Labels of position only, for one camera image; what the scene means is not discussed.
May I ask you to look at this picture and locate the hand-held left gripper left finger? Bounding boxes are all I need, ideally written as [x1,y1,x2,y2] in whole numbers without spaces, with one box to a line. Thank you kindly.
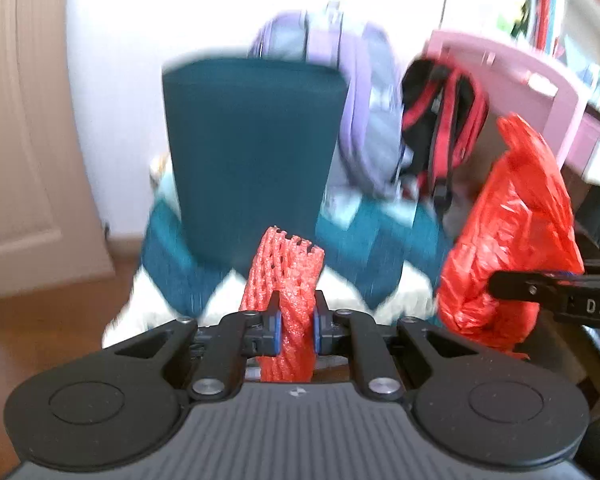
[114,291,283,402]

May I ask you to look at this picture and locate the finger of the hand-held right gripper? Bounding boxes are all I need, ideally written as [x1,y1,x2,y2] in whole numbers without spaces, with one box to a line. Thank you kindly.
[487,270,563,308]

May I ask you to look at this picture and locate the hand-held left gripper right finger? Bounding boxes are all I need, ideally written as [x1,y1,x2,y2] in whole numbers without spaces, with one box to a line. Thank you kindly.
[311,291,487,402]

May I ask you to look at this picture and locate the red foam fruit net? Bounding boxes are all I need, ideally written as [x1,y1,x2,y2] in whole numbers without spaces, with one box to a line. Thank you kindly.
[239,226,326,383]

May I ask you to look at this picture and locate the red plastic bag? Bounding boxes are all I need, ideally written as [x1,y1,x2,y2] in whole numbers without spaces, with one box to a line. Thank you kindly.
[437,114,586,358]

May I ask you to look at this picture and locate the dark teal waste bin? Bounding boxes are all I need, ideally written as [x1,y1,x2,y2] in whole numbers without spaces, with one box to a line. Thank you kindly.
[161,55,350,267]

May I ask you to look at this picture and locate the teal and white blanket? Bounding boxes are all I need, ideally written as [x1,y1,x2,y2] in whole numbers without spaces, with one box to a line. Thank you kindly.
[104,180,461,361]

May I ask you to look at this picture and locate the pink chair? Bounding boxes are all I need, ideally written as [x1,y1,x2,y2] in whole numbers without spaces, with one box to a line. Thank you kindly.
[424,30,600,188]

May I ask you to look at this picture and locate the purple backpack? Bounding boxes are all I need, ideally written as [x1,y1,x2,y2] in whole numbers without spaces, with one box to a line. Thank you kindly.
[247,2,406,200]

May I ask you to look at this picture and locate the black and red backpack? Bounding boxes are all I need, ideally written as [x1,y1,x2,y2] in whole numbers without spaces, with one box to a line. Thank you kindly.
[400,57,488,213]

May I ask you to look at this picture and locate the row of upright books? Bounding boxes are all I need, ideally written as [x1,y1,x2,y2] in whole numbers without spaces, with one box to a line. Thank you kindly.
[522,0,566,53]

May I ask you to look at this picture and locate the white bookshelf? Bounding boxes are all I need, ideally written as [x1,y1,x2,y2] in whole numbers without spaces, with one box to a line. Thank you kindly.
[440,0,600,116]

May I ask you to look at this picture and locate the beige wooden door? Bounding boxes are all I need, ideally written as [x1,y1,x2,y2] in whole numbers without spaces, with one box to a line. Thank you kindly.
[0,0,117,302]

